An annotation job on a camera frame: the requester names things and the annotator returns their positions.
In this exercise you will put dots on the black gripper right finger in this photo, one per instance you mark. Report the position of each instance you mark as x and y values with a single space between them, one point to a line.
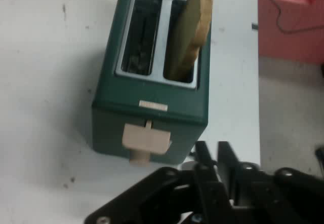
273 191

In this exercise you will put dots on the brown toast slice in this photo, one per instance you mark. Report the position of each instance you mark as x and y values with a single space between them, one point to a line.
191 35

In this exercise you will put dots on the green two-slot toaster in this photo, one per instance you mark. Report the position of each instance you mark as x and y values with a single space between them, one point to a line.
152 82

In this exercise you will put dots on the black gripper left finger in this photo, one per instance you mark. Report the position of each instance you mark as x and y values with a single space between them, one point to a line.
162 196

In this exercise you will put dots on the beige toaster knob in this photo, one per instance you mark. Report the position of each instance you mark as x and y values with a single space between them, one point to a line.
139 158

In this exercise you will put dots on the beige toaster lever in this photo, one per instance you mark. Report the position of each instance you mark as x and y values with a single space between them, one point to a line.
146 139

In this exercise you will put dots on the red pink box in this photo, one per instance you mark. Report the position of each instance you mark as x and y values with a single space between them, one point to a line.
291 18

